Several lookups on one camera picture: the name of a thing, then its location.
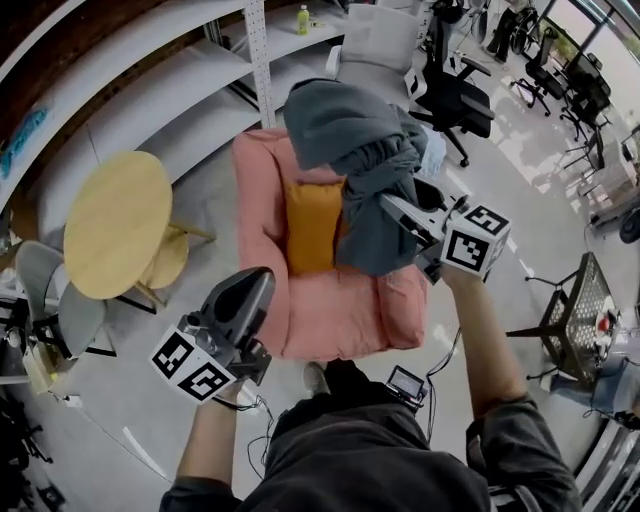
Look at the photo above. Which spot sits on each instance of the teal cloth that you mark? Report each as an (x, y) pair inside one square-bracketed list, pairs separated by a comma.
[(22, 140)]

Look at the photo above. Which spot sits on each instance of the black metal mesh table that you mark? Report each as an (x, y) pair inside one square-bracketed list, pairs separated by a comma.
[(585, 300)]

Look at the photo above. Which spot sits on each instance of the blue checkered cloth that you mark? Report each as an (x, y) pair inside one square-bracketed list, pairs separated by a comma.
[(434, 150)]

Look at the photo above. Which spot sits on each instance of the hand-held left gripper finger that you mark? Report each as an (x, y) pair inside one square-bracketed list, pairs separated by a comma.
[(235, 295), (260, 310)]

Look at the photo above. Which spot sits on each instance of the pink armchair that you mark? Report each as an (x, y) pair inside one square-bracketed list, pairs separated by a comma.
[(325, 315)]

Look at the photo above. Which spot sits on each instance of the person's left forearm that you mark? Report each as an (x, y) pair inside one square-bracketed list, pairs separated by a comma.
[(210, 440)]

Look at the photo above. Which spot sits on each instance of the white power strip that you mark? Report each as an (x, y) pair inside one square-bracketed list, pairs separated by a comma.
[(71, 401)]

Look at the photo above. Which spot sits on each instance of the small black screen device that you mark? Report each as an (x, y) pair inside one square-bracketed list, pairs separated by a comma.
[(406, 385)]

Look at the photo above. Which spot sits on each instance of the round wooden table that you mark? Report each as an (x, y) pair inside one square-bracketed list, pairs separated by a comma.
[(115, 220)]

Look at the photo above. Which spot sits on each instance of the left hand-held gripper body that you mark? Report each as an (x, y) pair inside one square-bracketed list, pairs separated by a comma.
[(200, 365)]

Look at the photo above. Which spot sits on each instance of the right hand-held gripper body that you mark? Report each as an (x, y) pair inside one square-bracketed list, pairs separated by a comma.
[(475, 245)]

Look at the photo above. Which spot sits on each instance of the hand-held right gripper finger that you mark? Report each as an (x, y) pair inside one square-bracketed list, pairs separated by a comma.
[(430, 195), (410, 215)]

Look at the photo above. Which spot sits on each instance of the small round wooden stool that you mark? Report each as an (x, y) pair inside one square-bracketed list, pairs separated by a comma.
[(167, 260)]

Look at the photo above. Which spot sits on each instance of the orange cushion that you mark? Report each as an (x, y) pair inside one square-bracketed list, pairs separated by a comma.
[(312, 225)]

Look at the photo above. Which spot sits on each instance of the red round button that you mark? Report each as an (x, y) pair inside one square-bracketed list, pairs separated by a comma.
[(605, 322)]

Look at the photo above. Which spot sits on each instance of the white office chair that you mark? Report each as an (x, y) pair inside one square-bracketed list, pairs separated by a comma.
[(380, 35)]

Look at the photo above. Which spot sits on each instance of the black office chair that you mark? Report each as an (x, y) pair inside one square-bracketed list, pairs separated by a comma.
[(590, 90), (542, 75), (450, 100)]

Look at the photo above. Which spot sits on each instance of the person's dark shirt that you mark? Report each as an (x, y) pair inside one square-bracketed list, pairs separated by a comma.
[(360, 460)]

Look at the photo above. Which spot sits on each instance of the person's gray shoe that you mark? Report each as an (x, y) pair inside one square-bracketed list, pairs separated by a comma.
[(316, 377)]

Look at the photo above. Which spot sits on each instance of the green drink bottle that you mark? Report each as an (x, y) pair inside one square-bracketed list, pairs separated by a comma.
[(303, 20)]

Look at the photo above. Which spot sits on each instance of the gray chair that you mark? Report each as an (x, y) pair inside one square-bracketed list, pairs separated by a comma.
[(37, 270)]

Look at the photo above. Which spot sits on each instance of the grey cloth garment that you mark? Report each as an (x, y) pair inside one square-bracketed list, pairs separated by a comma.
[(345, 125)]

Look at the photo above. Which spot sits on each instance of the large glass window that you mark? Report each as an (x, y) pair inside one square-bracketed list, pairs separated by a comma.
[(600, 30)]

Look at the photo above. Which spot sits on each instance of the white shelving unit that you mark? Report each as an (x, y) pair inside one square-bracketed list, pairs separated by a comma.
[(150, 55)]

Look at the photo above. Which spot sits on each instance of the person's black trousers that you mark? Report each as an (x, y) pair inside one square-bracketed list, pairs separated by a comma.
[(355, 380)]

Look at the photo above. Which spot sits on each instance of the pale yellow box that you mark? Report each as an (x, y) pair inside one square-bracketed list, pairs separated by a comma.
[(39, 370)]

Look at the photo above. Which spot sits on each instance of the person's right forearm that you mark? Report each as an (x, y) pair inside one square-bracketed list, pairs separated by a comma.
[(485, 340)]

